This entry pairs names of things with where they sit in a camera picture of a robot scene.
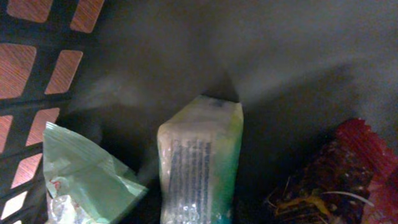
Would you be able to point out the green white tissue pack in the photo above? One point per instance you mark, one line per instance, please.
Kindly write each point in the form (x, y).
(198, 160)

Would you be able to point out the white bamboo print tube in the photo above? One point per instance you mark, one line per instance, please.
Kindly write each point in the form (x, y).
(86, 184)

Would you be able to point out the red orange chocolate bar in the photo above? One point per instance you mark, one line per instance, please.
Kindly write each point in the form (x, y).
(351, 179)

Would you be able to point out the dark grey plastic basket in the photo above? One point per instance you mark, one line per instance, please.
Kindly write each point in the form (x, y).
(114, 71)

